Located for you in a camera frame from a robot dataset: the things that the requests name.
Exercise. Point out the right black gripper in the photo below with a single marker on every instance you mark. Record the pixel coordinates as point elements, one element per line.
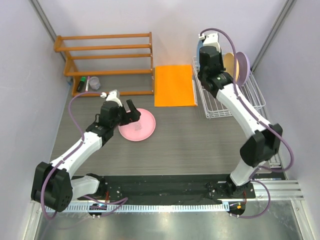
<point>221,62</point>

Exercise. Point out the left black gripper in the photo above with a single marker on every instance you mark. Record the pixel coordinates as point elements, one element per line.
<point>131,116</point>

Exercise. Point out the blue plate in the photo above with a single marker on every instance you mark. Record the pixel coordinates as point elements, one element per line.
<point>198,50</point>

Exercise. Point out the pink plate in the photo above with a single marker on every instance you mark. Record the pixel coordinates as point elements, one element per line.
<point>140,130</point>

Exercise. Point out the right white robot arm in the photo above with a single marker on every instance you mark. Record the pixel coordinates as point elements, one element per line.
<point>262,137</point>

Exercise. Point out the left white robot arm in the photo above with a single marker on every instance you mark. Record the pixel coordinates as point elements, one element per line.
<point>53,184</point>

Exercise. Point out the wooden shelf rack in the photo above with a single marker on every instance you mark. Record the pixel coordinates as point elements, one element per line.
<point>71,69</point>

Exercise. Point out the yellow plate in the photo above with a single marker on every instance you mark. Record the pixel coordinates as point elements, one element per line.
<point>228,62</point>

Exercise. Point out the purple plate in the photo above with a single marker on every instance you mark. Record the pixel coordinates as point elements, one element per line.
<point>244,68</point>

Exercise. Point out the orange folder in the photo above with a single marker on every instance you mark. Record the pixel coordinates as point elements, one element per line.
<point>174,86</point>

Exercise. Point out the clear plastic cup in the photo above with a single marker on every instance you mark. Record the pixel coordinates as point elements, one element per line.
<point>94,82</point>

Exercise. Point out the pink white marker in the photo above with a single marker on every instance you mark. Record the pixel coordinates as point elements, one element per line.
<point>87,84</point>

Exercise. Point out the green highlighter marker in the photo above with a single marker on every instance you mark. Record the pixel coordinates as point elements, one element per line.
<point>81,84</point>

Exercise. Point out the left controller board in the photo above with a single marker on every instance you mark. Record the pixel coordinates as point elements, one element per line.
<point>96,210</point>

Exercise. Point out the controller board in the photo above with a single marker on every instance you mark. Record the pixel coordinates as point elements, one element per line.
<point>96,210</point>
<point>236,209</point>

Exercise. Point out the right controller board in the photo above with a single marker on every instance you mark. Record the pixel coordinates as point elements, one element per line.
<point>236,209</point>

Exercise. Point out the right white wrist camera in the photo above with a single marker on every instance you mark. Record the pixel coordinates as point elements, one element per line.
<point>211,39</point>

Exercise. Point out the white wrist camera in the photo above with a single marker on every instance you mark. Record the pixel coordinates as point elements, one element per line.
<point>211,39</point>
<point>112,96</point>

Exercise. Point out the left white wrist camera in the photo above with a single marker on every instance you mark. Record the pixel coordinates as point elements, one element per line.
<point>112,96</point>

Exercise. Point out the white wire dish rack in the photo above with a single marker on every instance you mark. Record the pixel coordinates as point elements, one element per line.
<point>212,107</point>

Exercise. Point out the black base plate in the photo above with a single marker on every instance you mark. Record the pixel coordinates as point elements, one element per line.
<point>171,190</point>

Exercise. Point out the perforated cable duct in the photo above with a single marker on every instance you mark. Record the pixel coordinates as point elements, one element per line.
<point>84,207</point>

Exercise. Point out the aluminium frame rail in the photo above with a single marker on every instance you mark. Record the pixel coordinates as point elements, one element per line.
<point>279,190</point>

